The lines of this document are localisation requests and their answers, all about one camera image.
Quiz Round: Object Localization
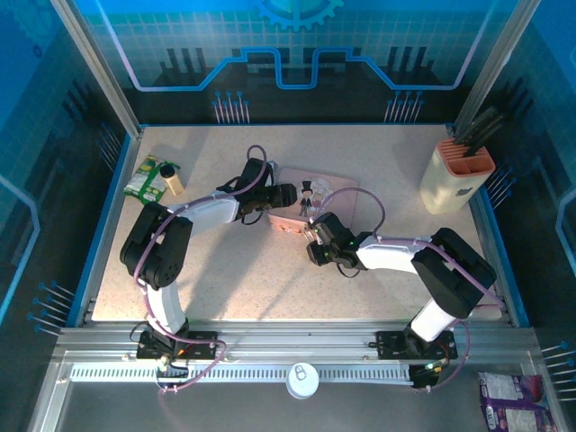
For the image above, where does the pink tin box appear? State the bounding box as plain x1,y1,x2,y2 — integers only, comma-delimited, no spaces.
267,166,361,236

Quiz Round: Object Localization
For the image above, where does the small bottle black cap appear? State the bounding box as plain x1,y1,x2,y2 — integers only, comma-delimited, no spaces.
159,164,185,197

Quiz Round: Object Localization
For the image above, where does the green snack packet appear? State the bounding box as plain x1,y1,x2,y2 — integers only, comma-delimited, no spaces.
122,154,182,208

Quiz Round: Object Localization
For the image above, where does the cream knife block orange top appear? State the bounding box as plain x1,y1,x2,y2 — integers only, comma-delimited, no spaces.
418,137,497,216

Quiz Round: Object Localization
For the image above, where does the purple snack bag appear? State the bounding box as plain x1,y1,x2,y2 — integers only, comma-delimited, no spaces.
477,371,557,432

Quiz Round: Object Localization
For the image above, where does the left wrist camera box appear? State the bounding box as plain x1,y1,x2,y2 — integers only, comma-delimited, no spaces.
242,157,275,188

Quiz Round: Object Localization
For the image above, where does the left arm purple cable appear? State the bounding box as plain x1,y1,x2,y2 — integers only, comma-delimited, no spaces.
134,143,269,397

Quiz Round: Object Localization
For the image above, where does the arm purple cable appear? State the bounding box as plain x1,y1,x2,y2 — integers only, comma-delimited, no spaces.
312,186,505,392
134,143,269,397

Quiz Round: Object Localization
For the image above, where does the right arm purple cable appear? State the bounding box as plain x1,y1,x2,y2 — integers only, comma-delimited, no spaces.
312,186,505,392

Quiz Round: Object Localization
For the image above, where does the aluminium frame rail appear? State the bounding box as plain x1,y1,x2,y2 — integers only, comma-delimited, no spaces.
52,319,544,361

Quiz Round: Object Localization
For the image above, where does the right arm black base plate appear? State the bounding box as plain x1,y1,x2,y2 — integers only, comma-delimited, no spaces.
375,330,458,360

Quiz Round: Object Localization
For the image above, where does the white slotted cable duct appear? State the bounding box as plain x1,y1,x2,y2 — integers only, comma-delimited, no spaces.
69,363,415,384

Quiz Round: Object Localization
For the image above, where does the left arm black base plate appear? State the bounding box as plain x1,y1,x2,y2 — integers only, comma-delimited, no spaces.
136,331,219,360

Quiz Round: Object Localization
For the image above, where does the black handled knife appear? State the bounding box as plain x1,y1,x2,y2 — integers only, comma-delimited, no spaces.
454,105,499,143
467,119,509,158
461,112,505,152

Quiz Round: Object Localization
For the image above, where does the aluminium frame post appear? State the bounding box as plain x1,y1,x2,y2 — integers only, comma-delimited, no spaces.
452,0,544,136
49,0,144,139

